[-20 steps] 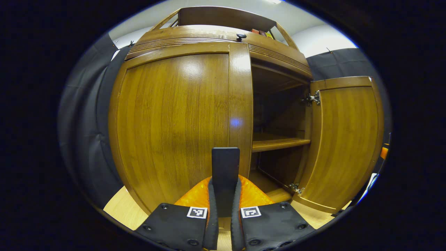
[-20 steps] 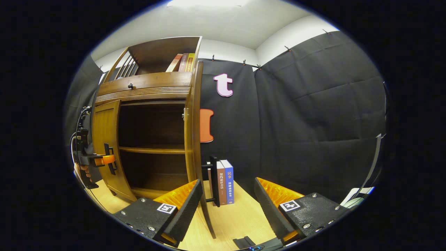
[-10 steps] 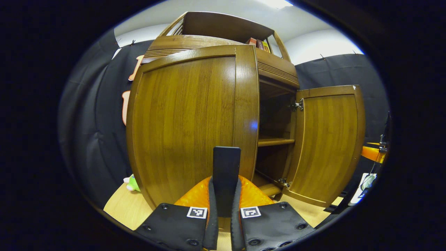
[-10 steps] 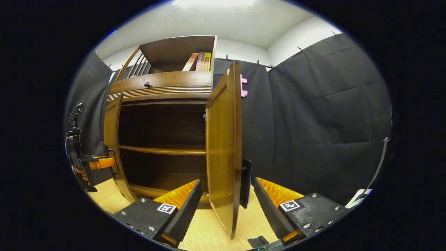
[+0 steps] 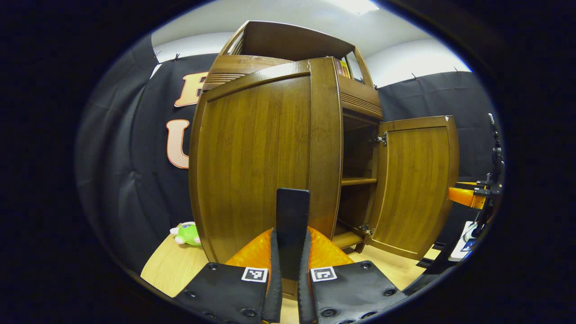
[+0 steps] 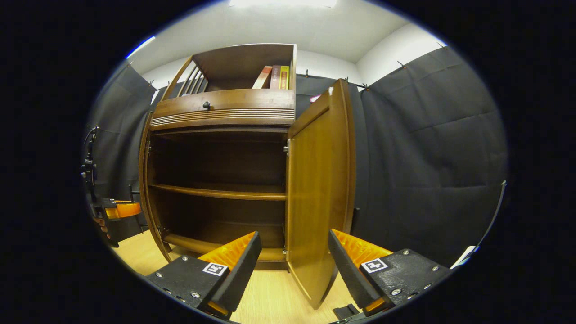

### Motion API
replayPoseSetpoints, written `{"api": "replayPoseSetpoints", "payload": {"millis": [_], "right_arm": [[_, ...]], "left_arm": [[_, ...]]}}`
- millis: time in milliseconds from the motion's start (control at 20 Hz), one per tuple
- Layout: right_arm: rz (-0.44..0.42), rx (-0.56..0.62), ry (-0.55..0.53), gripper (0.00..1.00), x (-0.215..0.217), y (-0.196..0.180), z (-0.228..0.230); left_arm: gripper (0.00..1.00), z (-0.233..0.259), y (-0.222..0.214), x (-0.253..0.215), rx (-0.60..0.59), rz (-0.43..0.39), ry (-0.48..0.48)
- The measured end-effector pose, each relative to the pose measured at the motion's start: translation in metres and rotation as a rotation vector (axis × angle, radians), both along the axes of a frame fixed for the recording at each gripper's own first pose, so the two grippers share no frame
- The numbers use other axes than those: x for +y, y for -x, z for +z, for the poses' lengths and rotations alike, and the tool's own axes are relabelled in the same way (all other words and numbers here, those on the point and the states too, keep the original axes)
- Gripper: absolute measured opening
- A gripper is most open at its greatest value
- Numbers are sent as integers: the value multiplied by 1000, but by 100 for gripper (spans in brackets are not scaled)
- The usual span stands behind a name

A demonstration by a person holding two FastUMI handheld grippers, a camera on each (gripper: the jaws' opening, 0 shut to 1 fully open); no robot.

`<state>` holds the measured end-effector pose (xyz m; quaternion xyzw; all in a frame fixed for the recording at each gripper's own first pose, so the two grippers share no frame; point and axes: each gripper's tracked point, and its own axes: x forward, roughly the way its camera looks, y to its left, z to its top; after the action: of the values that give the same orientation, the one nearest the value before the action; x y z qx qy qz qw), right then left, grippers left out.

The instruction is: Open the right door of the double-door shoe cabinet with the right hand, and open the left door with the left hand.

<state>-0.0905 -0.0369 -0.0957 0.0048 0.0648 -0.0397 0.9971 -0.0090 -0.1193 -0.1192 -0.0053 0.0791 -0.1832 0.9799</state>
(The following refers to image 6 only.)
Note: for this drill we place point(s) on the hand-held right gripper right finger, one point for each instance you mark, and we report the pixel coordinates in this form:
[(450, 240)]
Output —
[(348, 274)]

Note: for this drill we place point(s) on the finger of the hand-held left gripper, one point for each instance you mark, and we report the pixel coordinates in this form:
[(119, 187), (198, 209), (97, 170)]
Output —
[(126, 209)]

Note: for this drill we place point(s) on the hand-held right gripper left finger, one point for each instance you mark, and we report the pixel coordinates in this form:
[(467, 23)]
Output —
[(240, 274)]

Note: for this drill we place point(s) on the wooden shoe cabinet door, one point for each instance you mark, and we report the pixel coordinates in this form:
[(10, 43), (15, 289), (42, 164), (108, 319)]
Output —
[(143, 180), (315, 189)]

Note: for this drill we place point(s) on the wooden double-door shoe cabinet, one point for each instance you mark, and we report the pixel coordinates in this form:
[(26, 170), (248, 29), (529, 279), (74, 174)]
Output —
[(234, 63)]

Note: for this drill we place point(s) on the wooden inner cabinet shelf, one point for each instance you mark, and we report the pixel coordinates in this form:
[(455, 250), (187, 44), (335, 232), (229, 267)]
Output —
[(216, 192)]

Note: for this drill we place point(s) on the wooden cabinet drawer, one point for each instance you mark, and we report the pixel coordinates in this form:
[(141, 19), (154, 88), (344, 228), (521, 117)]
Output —
[(243, 101)]

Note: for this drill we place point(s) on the white flat object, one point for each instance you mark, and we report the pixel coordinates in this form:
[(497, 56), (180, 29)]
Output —
[(465, 255)]

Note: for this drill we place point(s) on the black backdrop cloth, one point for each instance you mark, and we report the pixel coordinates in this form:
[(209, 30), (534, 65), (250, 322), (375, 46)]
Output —
[(427, 157)]

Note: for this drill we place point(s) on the tan book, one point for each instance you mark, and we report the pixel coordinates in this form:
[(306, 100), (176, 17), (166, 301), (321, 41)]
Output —
[(263, 78)]

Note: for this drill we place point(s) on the dark red book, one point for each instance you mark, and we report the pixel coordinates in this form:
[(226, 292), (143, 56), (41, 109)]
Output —
[(275, 77)]

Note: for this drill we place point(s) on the yellow book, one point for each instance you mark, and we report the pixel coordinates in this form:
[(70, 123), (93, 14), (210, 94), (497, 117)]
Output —
[(284, 77)]

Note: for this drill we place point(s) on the long ceiling light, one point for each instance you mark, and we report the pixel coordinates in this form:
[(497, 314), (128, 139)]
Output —
[(283, 2)]

